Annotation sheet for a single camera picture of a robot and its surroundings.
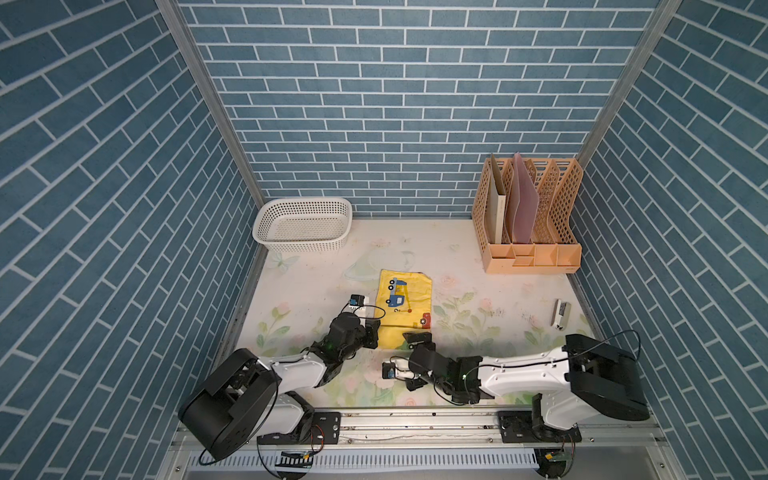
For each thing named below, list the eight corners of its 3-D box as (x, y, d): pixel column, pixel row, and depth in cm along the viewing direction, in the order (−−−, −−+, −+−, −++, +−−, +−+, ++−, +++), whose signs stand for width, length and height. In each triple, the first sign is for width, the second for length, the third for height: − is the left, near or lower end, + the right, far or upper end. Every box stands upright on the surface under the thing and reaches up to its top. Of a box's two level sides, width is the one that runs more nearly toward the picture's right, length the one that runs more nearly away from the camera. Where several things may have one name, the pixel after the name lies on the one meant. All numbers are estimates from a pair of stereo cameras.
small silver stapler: (549, 326, 94) (553, 322, 92) (554, 302, 100) (558, 298, 97) (563, 332, 93) (567, 328, 91) (568, 307, 98) (572, 303, 96)
